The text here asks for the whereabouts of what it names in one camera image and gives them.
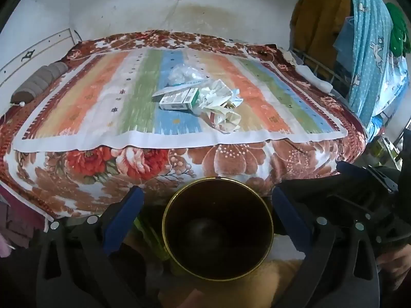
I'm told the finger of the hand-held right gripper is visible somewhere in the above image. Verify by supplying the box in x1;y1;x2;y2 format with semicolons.
279;177;354;214
335;161;399;193

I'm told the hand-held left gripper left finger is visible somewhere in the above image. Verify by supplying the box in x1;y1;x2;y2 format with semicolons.
36;185;151;308

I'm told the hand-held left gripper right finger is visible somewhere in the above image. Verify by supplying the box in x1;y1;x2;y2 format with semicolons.
272;186;380;308

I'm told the black bin with gold rim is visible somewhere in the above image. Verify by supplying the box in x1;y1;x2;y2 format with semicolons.
138;177;275;281

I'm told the blue face mask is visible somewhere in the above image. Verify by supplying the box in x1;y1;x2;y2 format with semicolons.
229;87;244;107

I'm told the white and green carton box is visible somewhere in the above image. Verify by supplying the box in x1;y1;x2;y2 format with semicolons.
159;88;200;112

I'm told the white paper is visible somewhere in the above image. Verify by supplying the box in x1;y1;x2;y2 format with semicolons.
196;80;236;113

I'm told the long white packet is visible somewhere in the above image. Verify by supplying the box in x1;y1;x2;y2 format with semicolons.
152;84;193;102

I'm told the clear plastic bag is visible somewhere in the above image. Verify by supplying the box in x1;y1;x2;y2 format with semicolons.
167;65;210;88

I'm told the person's right hand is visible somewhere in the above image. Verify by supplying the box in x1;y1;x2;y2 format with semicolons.
376;243;411;296

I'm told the red floral blanket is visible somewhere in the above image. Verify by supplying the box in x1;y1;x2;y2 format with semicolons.
0;30;368;232

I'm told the metal rack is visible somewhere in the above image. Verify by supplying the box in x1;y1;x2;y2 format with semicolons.
291;48;352;98

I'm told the white cloth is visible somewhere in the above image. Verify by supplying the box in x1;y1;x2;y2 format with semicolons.
295;65;334;93

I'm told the maroon cloth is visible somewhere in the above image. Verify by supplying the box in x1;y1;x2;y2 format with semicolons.
0;184;49;259

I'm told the blue printed cloth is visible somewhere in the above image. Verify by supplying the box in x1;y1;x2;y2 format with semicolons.
334;0;411;142

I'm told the striped colourful mat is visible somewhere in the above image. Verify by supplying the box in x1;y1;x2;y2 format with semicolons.
11;46;349;151

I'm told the green cloth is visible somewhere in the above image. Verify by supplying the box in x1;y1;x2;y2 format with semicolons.
385;3;411;57

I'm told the yellow-brown cloth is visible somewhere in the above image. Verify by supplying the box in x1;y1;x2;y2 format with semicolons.
291;0;354;81

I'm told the white wooden panel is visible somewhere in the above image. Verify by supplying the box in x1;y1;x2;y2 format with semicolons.
0;27;82;81

